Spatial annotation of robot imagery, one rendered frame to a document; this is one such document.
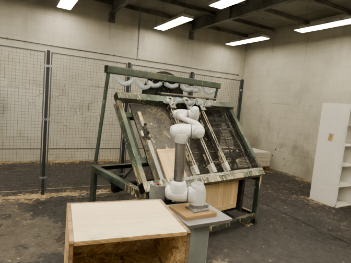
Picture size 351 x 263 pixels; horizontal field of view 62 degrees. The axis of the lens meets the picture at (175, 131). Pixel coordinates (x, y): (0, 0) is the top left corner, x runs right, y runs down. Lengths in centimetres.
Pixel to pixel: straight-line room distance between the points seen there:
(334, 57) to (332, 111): 224
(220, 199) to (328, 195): 290
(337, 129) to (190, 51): 494
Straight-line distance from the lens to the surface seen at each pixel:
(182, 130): 265
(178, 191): 282
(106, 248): 172
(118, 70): 408
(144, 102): 392
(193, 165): 375
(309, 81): 883
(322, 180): 681
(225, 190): 453
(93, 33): 832
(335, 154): 663
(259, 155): 882
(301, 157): 883
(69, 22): 825
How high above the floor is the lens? 181
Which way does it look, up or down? 6 degrees down
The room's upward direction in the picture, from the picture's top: 5 degrees clockwise
